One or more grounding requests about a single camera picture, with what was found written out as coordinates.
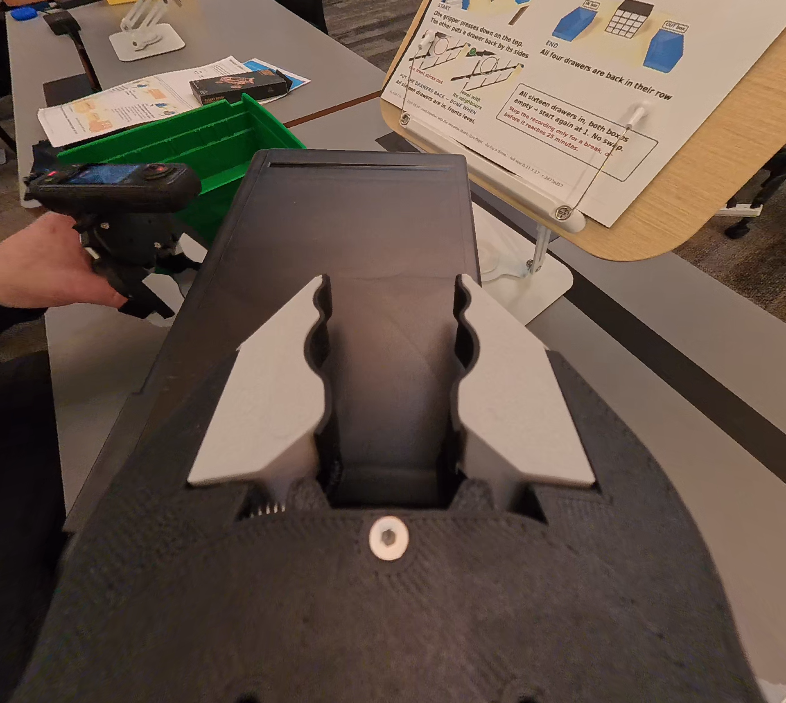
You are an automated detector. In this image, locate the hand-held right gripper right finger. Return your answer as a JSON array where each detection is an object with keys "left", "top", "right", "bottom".
[{"left": 453, "top": 275, "right": 596, "bottom": 510}]

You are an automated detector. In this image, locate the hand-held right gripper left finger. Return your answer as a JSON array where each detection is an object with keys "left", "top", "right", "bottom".
[{"left": 187, "top": 275, "right": 335, "bottom": 501}]

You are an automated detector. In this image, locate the black drawer cabinet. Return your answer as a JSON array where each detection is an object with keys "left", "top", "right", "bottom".
[{"left": 64, "top": 149, "right": 483, "bottom": 532}]

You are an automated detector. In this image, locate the person's left hand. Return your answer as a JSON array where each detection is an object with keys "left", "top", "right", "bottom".
[{"left": 0, "top": 214, "right": 130, "bottom": 311}]

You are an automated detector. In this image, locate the white board stand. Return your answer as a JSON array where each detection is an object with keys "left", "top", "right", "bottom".
[{"left": 476, "top": 221, "right": 575, "bottom": 326}]

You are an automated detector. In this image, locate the printed instruction paper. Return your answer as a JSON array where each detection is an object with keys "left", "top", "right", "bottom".
[{"left": 37, "top": 55, "right": 246, "bottom": 148}]

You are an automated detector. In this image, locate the small black box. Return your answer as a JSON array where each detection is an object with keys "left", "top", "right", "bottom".
[{"left": 189, "top": 69, "right": 293, "bottom": 105}]

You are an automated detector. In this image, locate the white tablet stand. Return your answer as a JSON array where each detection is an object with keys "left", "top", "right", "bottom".
[{"left": 109, "top": 0, "right": 186, "bottom": 63}]

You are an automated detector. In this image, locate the black hammer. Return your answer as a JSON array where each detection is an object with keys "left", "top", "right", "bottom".
[{"left": 42, "top": 8, "right": 104, "bottom": 91}]

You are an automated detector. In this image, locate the blue and white paper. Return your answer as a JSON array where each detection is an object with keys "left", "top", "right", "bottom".
[{"left": 242, "top": 57, "right": 311, "bottom": 96}]

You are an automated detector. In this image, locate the instruction sheet on wooden stand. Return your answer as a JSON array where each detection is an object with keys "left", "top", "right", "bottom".
[{"left": 381, "top": 0, "right": 786, "bottom": 262}]

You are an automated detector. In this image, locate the large instruction sheet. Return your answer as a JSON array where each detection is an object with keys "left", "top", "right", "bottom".
[{"left": 381, "top": 0, "right": 786, "bottom": 228}]

